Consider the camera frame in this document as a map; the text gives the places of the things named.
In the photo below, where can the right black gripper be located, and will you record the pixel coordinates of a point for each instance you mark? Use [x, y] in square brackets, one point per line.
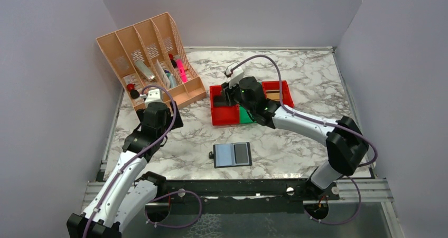
[227, 93]

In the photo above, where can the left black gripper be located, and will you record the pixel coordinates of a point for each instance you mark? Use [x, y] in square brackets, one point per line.
[177, 123]

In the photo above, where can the grey card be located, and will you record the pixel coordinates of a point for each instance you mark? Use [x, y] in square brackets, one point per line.
[220, 101]

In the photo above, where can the black leather card holder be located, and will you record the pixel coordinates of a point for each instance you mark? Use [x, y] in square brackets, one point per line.
[223, 155]

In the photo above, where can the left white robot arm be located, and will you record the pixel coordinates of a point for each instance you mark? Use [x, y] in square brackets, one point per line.
[115, 206]

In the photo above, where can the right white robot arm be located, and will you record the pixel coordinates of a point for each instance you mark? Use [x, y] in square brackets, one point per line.
[344, 142]

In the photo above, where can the gold card in bin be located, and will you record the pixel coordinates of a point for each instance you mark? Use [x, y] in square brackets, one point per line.
[274, 95]

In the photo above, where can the left red bin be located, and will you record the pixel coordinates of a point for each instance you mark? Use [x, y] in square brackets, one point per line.
[222, 116]

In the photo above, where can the red bin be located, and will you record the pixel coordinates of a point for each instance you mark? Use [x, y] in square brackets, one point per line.
[222, 116]
[283, 88]

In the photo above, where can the green bin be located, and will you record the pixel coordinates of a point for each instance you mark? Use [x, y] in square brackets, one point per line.
[244, 116]

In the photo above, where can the right red bin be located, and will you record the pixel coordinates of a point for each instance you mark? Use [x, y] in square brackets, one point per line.
[283, 88]

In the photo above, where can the white paper pad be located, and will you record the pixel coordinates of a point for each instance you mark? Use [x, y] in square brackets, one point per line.
[162, 75]

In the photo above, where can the pink highlighter marker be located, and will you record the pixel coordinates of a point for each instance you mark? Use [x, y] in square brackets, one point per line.
[181, 70]

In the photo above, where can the red and black stamp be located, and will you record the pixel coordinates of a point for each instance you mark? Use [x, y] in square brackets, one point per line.
[133, 93]

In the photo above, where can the silver stapler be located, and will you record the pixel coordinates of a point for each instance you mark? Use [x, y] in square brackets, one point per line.
[145, 70]

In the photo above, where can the peach desk file organizer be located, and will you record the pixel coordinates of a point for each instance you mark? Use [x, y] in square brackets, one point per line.
[156, 38]

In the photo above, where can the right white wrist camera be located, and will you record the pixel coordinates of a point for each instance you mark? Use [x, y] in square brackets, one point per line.
[235, 74]

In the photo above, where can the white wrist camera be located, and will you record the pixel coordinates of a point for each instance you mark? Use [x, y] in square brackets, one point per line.
[235, 74]
[154, 95]

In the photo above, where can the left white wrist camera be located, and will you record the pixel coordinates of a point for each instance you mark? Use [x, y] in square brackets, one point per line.
[154, 95]

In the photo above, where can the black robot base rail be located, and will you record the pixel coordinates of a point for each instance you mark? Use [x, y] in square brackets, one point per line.
[234, 196]

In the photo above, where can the aluminium frame rail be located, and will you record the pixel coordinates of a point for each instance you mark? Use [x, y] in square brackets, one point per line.
[371, 191]

